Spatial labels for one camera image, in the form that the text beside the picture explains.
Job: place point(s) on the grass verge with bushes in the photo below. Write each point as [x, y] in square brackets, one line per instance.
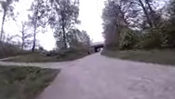
[157, 56]

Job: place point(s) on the bridge underpass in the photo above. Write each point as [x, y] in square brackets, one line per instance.
[96, 46]

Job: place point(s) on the grey asphalt path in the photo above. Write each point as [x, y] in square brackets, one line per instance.
[101, 87]

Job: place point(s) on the row of trees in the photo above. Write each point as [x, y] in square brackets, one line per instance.
[60, 19]

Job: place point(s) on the grass slope beside side path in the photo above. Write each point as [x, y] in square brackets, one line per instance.
[49, 56]

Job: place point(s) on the wood of trees and bushes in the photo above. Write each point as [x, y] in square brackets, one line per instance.
[150, 11]

